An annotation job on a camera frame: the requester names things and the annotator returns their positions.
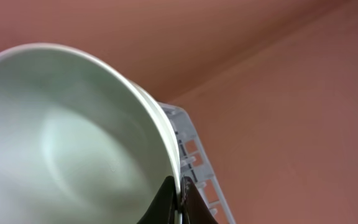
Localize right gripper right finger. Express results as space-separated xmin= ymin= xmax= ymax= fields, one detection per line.
xmin=180 ymin=176 xmax=218 ymax=224

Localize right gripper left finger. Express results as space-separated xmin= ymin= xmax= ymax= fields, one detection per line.
xmin=137 ymin=176 xmax=177 ymax=224

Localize green bowl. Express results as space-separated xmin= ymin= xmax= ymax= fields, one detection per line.
xmin=0 ymin=44 xmax=180 ymax=223

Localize grey dishwasher rack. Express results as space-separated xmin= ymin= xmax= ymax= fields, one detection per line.
xmin=160 ymin=103 xmax=236 ymax=224

